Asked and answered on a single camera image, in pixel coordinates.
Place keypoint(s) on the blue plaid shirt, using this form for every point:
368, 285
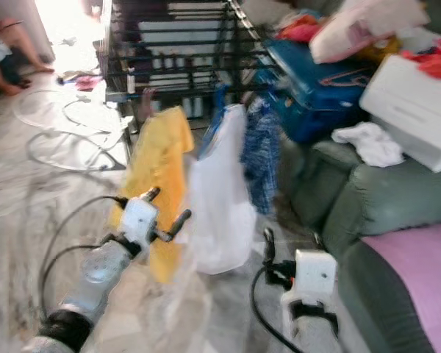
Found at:
261, 154

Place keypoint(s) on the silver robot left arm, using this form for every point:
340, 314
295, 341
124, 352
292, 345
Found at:
103, 268

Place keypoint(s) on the blue plastic hanger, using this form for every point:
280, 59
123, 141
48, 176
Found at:
219, 110

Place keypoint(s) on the yellow polo shirt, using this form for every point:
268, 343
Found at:
158, 162

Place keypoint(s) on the white t-shirt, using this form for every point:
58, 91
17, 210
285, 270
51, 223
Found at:
220, 198

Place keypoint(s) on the green sofa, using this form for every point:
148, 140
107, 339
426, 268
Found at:
360, 198

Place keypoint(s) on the pink cushion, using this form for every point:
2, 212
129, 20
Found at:
419, 272

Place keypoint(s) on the white crumpled cloth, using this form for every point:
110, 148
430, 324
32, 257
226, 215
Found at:
367, 143

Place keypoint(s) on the small pink cloth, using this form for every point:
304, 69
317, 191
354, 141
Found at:
82, 81

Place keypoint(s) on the black metal drying rack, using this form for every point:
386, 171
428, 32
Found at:
176, 51

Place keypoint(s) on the white box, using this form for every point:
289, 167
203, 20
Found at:
411, 110

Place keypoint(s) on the seated adult person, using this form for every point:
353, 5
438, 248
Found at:
4, 73

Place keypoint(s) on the red cloth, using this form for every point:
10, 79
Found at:
298, 29
434, 62

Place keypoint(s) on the pink white bag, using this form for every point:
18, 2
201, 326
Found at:
367, 26

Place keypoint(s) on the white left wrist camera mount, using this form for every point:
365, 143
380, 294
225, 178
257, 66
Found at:
138, 220

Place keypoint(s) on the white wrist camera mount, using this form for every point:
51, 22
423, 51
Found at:
138, 220
314, 278

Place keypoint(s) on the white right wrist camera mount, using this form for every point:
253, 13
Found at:
314, 278

